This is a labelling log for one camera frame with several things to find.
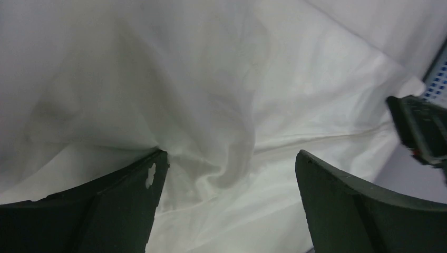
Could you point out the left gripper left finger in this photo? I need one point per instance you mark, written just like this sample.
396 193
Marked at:
113 213

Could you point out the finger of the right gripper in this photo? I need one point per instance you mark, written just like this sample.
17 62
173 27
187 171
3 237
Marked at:
421 127

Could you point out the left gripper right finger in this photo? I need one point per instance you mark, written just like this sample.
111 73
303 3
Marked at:
348 214

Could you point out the white t-shirt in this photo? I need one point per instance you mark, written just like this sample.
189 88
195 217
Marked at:
231 90

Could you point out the white plastic basket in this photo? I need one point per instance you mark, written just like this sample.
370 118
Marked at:
435 79

